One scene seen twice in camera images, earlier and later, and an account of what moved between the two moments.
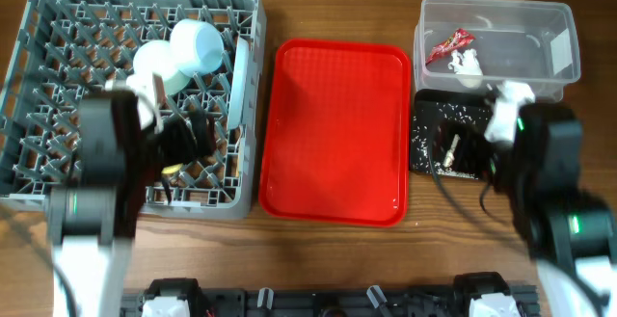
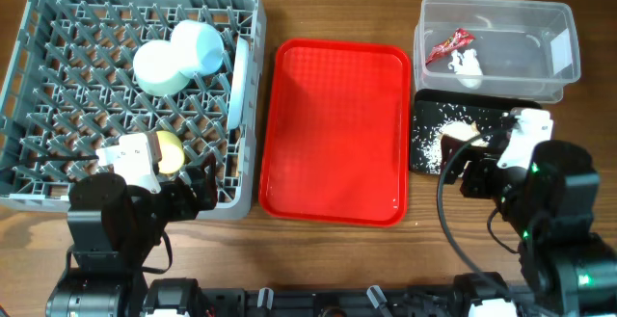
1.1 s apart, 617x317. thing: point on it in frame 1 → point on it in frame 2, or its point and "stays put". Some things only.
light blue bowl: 197,47 stays put
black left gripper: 204,128 → 187,205
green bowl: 154,58 stays put
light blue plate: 240,88 stays put
